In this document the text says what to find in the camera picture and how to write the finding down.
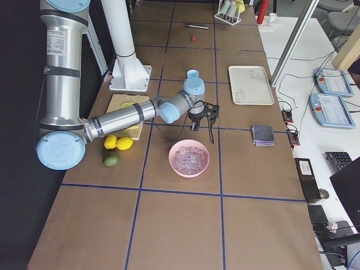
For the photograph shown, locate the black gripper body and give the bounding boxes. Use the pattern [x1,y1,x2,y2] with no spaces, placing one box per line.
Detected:
[188,105,205,125]

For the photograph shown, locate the light blue cup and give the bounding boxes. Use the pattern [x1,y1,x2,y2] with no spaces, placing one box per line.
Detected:
[187,69,199,78]

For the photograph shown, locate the steel muddler rod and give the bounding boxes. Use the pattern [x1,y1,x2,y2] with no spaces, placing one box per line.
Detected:
[184,23,209,30]

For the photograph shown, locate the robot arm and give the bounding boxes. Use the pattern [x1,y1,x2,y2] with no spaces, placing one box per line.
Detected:
[36,1,205,170]

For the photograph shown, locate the pink bowl of ice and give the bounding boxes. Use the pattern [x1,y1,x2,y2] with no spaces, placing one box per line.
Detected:
[168,139,209,178]

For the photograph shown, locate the white cup on rack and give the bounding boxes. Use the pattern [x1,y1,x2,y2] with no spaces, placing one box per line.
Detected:
[226,2,237,17]

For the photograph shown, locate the mint green cup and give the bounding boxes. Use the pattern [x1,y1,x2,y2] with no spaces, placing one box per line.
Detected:
[218,0,231,14]

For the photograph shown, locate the yellow cup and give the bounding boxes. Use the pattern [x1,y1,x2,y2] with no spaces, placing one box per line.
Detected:
[235,0,246,14]

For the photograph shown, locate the white paper cup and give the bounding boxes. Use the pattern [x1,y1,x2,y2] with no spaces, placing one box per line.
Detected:
[268,12,277,24]

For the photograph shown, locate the cream bear tray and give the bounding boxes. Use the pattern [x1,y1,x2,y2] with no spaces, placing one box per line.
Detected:
[228,66,275,106]

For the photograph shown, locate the folded grey cloth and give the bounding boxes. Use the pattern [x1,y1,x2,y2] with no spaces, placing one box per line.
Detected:
[251,124,275,147]

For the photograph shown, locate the lemon slices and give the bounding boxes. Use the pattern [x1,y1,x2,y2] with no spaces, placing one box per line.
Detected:
[120,102,134,109]

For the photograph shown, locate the wooden cutting board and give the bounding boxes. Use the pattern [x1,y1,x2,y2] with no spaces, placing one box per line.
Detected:
[106,93,150,141]

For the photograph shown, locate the avocado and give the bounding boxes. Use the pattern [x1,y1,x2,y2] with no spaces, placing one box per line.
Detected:
[102,152,120,167]

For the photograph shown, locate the black box with label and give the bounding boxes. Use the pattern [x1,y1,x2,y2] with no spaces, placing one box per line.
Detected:
[294,157,321,203]

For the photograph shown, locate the red bottle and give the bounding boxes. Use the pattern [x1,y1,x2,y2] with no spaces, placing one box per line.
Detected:
[256,0,269,25]

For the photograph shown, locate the lower teach pendant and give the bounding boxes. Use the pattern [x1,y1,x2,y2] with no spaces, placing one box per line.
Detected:
[309,93,356,129]

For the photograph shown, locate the teach pendant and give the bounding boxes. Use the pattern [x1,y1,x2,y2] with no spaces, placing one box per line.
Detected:
[309,93,356,129]
[314,67,354,97]

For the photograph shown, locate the upper teach pendant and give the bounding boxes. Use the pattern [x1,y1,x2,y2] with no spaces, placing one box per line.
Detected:
[314,67,354,97]

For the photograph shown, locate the black keyboard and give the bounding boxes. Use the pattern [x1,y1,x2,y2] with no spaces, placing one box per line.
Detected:
[325,152,352,172]

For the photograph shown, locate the laptop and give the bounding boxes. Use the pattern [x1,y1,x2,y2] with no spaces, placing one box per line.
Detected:
[330,157,360,226]

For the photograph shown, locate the white camera pole base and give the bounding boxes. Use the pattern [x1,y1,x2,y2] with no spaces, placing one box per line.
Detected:
[101,0,151,92]

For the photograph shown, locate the white wire cup rack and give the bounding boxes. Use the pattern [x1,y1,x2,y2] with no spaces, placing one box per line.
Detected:
[214,1,242,26]

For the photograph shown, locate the aluminium frame post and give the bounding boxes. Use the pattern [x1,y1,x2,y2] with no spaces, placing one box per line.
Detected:
[270,0,319,87]

